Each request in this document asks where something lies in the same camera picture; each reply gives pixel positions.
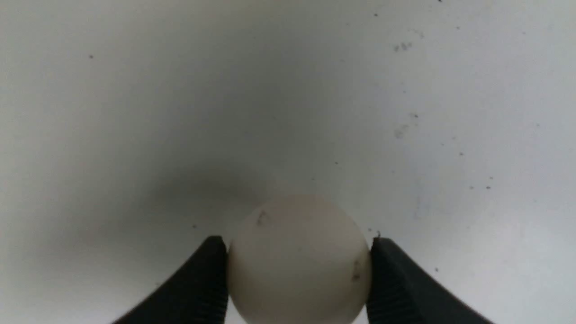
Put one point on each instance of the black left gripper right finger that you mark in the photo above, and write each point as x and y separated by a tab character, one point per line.
403	293

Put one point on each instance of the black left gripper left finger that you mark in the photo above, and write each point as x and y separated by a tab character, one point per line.
196	293

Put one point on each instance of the white ball with red logo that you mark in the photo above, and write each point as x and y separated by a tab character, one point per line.
299	260

